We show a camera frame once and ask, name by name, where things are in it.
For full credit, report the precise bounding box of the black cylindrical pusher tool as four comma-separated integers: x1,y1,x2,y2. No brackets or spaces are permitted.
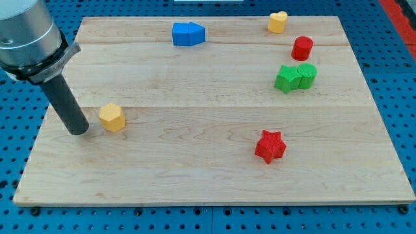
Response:
40,74,89,135

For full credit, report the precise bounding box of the green cylinder block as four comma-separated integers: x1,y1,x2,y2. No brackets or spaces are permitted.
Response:
297,63,317,90

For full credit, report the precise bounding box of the red cylinder block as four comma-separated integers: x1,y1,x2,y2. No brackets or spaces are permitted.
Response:
291,36,314,61

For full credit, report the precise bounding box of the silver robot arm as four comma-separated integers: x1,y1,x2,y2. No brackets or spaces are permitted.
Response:
1,0,81,85

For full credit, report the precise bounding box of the blue cube block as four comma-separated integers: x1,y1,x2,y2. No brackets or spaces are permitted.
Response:
172,22,189,46

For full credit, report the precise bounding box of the wooden board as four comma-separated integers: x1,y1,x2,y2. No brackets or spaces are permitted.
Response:
13,16,415,207

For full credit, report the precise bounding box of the green star block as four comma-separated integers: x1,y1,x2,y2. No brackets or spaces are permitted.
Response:
274,65,302,94

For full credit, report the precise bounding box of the red star block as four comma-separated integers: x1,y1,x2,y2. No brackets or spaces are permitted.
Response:
254,130,287,164

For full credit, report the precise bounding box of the red strip at edge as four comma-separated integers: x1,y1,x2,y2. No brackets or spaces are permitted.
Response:
379,0,415,59

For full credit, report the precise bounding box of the blue pentagon block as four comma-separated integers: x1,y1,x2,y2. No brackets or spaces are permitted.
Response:
188,22,205,46

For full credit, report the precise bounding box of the yellow hexagon block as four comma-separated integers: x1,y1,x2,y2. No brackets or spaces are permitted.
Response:
99,103,125,133

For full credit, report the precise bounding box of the yellow heart block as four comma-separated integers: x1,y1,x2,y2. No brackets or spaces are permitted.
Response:
267,11,288,34

